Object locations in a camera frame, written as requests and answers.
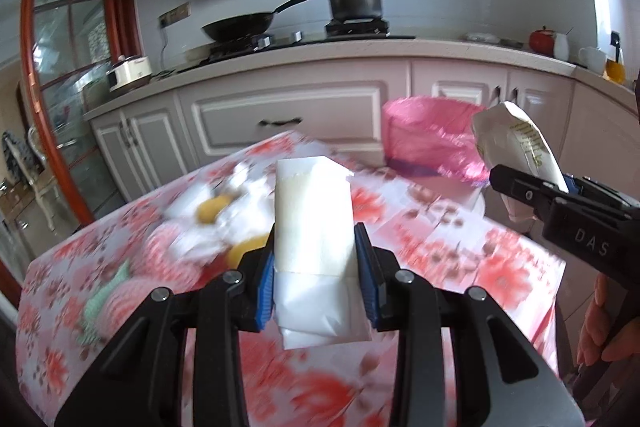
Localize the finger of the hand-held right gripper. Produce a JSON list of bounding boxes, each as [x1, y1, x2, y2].
[[489, 164, 566, 220], [562, 176, 640, 208]]

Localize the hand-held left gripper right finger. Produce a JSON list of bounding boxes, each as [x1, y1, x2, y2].
[[352, 223, 586, 427]]

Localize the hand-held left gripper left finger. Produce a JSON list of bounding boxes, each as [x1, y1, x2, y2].
[[54, 227, 277, 427]]

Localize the white paper bag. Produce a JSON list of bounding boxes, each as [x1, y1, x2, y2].
[[471, 101, 568, 224]]

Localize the white paper packet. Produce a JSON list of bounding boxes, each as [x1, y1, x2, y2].
[[274, 155, 373, 350]]

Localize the yellow fruit peel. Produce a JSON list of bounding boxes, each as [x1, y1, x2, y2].
[[196, 193, 237, 226], [227, 234, 272, 269]]

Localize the pink plastic bin bag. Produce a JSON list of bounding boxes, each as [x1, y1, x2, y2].
[[382, 96, 493, 185]]

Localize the white tissue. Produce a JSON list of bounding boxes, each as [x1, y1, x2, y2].
[[165, 159, 277, 258]]

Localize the person's right hand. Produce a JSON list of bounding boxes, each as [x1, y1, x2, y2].
[[577, 274, 640, 363]]

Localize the floral tablecloth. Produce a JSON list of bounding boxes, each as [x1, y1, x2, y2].
[[15, 129, 566, 427]]

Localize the white foam fruit net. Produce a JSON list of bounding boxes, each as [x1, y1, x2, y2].
[[142, 222, 228, 279]]

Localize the pink foam fruit net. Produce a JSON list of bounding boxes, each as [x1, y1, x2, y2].
[[107, 274, 168, 348]]

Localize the white cup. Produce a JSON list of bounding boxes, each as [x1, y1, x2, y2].
[[578, 47, 608, 74]]

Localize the white pitcher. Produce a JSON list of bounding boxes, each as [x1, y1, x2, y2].
[[552, 33, 571, 62]]

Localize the red apple-shaped jar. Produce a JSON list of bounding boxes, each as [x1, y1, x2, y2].
[[530, 26, 557, 54]]

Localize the green foam fruit net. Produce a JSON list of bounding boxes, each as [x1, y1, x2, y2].
[[80, 259, 132, 348]]

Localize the white kitchen base cabinets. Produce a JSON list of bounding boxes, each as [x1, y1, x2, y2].
[[85, 54, 640, 220]]

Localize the white dining chair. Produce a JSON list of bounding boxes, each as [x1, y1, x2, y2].
[[0, 127, 58, 235]]

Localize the black gas stove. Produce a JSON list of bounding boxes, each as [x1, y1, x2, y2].
[[179, 19, 417, 74]]

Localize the white rice cooker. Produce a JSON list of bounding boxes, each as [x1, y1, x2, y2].
[[105, 55, 153, 94]]

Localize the black wok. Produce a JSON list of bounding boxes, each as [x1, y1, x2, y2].
[[201, 0, 321, 44]]

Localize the wooden framed glass door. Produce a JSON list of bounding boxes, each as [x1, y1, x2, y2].
[[20, 0, 146, 228]]

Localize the black power cable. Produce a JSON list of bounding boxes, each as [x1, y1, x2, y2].
[[159, 23, 173, 75]]

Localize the brown wall outlet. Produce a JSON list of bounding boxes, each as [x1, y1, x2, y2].
[[159, 4, 192, 28]]

